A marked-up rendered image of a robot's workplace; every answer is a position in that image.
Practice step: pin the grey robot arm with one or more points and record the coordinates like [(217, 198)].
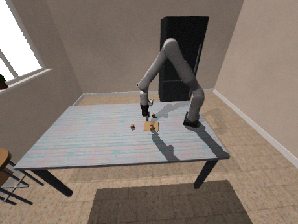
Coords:
[(172, 51)]

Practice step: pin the tan flat mat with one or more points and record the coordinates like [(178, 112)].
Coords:
[(147, 126)]

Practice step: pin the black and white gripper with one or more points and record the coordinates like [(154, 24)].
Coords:
[(144, 106)]

